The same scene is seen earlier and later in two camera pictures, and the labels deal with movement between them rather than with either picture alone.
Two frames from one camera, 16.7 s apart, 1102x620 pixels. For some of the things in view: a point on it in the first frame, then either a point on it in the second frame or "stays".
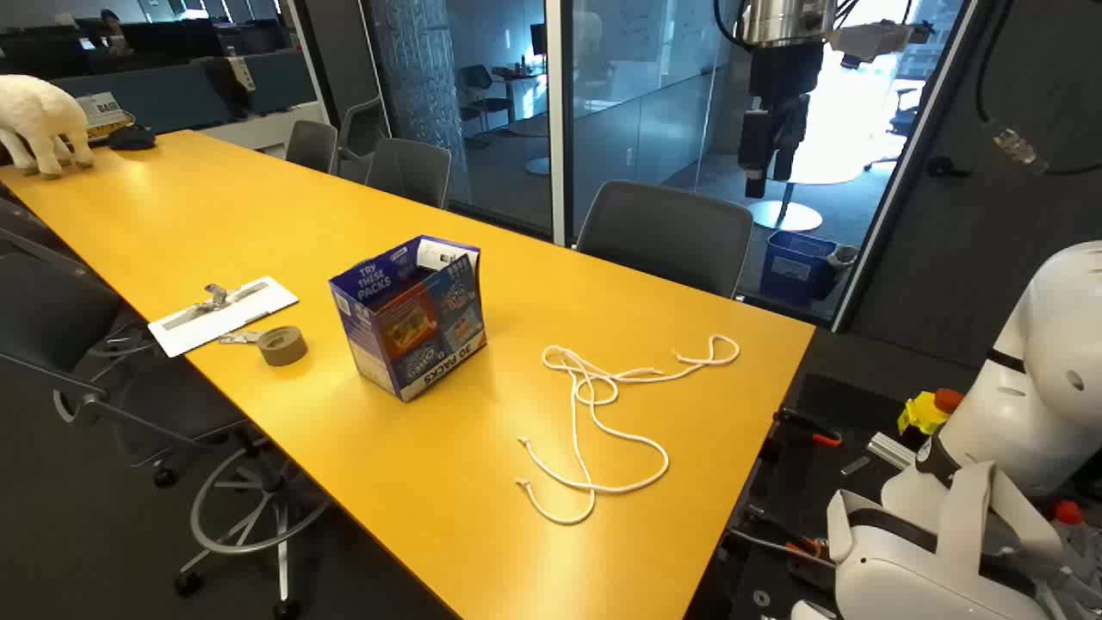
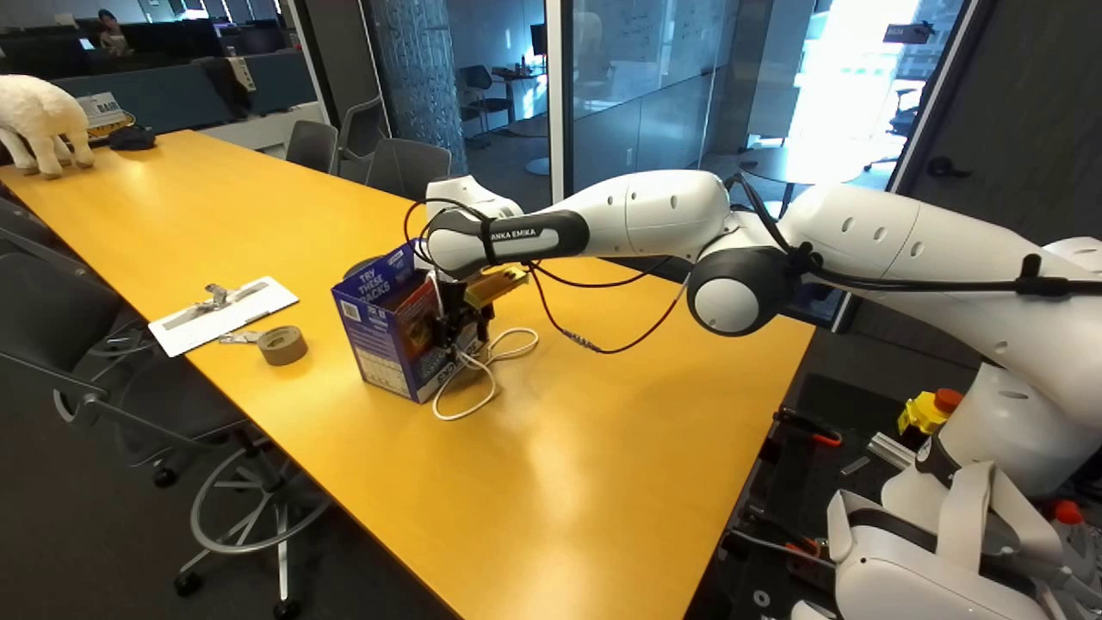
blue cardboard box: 414,313 stays
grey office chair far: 311,144 stays
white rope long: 604,458 to 491,370
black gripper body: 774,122 to 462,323
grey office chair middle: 412,166 stays
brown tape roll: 283,342 stays
